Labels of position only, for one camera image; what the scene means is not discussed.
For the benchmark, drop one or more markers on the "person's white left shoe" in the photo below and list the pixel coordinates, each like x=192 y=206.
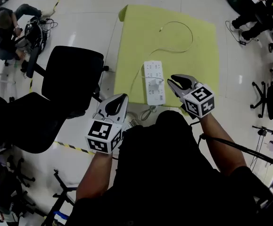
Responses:
x=132 y=118

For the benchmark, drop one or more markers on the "white power strip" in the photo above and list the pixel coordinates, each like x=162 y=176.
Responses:
x=155 y=98

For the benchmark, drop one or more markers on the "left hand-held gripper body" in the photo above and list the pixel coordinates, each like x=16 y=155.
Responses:
x=103 y=135

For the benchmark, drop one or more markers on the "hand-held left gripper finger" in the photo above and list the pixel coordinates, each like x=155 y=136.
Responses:
x=103 y=107
x=125 y=112

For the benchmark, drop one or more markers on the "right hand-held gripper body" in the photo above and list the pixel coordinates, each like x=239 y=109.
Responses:
x=198 y=100

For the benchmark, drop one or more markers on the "white charger adapter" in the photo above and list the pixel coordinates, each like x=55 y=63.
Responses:
x=153 y=83

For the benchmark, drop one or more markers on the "black tripod stand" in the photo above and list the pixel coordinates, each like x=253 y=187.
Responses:
x=262 y=132

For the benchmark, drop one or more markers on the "black metal frame stand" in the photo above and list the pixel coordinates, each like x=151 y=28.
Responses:
x=63 y=189

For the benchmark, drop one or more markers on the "person's left forearm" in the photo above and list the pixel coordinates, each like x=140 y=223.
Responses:
x=93 y=173

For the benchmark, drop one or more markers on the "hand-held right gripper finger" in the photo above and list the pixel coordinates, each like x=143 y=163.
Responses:
x=176 y=91
x=188 y=79

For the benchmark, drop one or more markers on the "person's black shirt torso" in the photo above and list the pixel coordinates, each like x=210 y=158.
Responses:
x=164 y=173

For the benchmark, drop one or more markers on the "green cloth covered table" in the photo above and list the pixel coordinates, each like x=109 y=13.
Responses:
x=197 y=62

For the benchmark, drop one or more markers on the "person's right forearm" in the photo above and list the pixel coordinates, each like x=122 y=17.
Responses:
x=221 y=145

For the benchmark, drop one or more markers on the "black power adapter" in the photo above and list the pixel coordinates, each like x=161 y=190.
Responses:
x=242 y=43

